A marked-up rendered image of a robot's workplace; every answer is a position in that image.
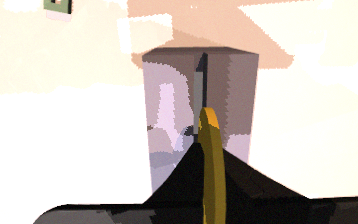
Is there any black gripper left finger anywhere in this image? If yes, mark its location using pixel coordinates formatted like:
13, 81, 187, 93
33, 143, 205, 224

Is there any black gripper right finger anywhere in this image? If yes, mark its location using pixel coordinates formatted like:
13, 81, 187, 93
223, 149, 358, 224

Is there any gold coin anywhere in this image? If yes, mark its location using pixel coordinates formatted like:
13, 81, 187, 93
198, 107, 226, 224

